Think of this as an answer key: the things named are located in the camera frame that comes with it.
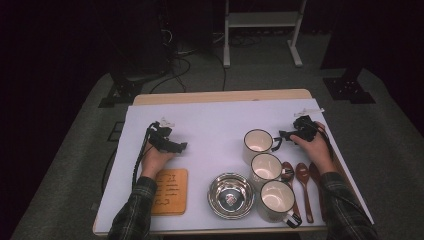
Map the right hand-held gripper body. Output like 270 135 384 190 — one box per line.
292 107 325 143

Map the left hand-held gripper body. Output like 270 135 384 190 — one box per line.
148 117 178 154

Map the white cup black rim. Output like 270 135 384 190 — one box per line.
242 128 284 166
249 152 284 193
258 179 303 229

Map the brown wooden spoon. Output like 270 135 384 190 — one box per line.
295 162 315 224
280 161 302 220
308 162 328 223

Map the carved wooden coaster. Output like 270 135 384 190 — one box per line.
150 168 189 217

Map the shiny steel bowl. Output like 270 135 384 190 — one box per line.
207 172 256 220

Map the person's left hand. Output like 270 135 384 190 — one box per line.
139 148 176 181

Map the person's right hand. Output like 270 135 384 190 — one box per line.
289 121 338 175

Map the white table sheet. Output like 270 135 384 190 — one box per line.
94 98 374 233

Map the dark floor plate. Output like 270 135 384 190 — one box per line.
108 121 125 143

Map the black stand base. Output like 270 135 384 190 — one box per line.
98 74 144 108
322 66 377 105

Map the white metal stand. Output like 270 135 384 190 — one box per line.
223 0 308 69

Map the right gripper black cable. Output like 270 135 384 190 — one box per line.
318 124 335 162

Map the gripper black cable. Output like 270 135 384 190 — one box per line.
318 124 335 162
131 121 158 193

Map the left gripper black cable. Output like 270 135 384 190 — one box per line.
131 121 158 193

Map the black floor cable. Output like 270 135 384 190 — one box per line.
213 53 228 92
149 56 192 94
101 148 118 194

